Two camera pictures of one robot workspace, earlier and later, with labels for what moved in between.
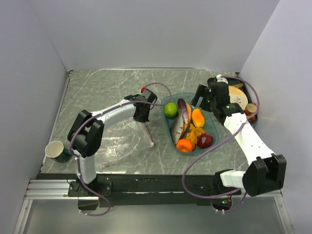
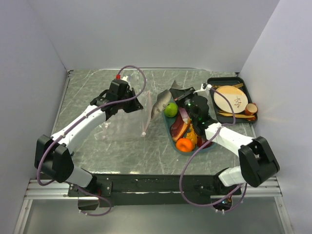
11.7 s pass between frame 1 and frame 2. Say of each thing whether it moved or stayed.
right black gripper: moved
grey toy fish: moved
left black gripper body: moved
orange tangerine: stayed
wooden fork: stayed
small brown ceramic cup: stayed
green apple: stayed
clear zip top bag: moved
